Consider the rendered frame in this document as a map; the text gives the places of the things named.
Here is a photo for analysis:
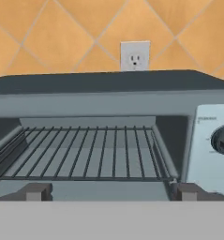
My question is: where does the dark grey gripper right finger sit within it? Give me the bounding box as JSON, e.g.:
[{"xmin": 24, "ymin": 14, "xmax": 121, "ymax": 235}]
[{"xmin": 173, "ymin": 182, "xmax": 224, "ymax": 202}]

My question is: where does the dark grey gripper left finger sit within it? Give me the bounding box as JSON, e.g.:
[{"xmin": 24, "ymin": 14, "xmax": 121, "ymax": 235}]
[{"xmin": 0, "ymin": 182, "xmax": 53, "ymax": 202}]

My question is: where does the black toaster oven timer knob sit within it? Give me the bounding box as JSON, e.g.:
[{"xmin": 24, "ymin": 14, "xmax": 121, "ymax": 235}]
[{"xmin": 210, "ymin": 124, "xmax": 224, "ymax": 157}]

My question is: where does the grey toaster oven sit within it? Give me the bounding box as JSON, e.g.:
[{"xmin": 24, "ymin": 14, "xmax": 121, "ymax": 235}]
[{"xmin": 0, "ymin": 68, "xmax": 224, "ymax": 202}]

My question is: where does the metal wire oven rack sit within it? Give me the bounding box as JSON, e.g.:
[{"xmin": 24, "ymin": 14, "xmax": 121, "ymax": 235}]
[{"xmin": 0, "ymin": 125, "xmax": 180, "ymax": 183}]

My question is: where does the white wall power outlet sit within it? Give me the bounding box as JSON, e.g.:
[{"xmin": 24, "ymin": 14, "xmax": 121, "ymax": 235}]
[{"xmin": 120, "ymin": 40, "xmax": 151, "ymax": 72}]

